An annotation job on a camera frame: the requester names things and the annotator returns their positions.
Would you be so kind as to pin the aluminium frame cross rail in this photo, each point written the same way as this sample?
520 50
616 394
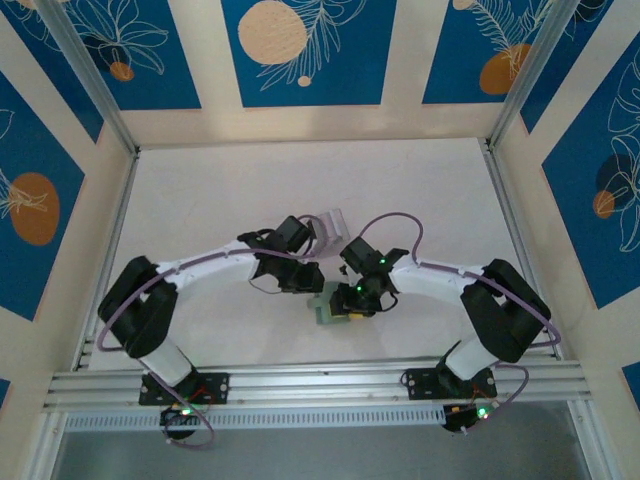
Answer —
320 382

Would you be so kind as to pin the aluminium frame post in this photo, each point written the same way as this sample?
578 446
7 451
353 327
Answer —
535 65
85 70

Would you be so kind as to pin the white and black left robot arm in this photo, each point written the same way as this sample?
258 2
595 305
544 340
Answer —
165 357

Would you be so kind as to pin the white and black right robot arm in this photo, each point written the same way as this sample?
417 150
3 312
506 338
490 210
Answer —
430 285

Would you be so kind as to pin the green card holder wallet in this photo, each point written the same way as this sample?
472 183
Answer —
322 307

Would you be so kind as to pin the aluminium table side rail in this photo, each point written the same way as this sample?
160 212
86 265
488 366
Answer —
107 240
520 240

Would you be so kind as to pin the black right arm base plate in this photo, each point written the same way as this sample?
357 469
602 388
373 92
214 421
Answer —
420 382

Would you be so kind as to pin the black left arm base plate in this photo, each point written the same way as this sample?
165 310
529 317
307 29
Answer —
215 387

